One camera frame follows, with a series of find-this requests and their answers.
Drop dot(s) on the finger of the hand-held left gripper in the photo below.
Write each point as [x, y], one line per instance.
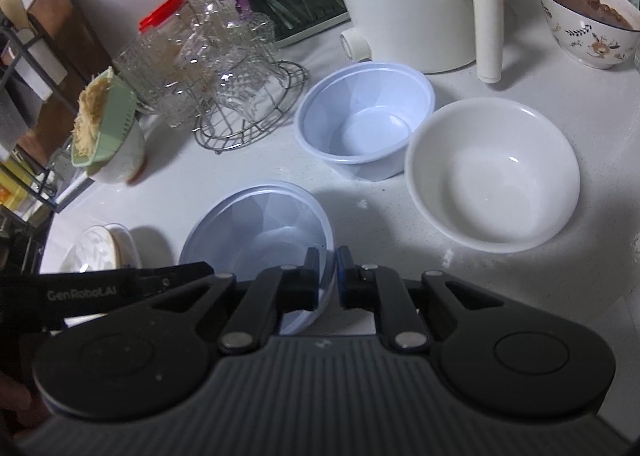
[185, 273]

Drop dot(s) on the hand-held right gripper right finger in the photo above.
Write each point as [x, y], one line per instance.
[343, 281]

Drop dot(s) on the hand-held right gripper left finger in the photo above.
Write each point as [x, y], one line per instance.
[312, 281]

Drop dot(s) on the grey pink leaf plate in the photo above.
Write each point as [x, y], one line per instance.
[90, 248]

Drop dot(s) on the blue plastic bowl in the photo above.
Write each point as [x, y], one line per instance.
[360, 130]
[250, 231]

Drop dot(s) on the white bowl under colander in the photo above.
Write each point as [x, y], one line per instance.
[120, 160]

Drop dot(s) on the plain white bowl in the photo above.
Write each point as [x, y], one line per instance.
[490, 186]

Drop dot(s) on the green colander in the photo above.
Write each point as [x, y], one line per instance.
[125, 100]

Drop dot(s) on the bamboo brush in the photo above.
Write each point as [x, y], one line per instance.
[92, 110]

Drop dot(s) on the glass jar with red lid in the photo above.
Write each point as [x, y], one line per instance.
[145, 65]

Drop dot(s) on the cluster of clear glass cups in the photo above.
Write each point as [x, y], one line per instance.
[235, 60]

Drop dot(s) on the black metal knife rack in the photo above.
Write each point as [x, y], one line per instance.
[15, 48]

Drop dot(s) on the wooden cutting board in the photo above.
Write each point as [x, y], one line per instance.
[65, 20]

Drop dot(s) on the white electric cooking pot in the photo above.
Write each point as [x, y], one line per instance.
[400, 10]

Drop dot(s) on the wooden spatula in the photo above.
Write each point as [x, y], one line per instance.
[12, 3]

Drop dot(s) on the floral bowl with food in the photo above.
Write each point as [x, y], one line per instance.
[585, 41]

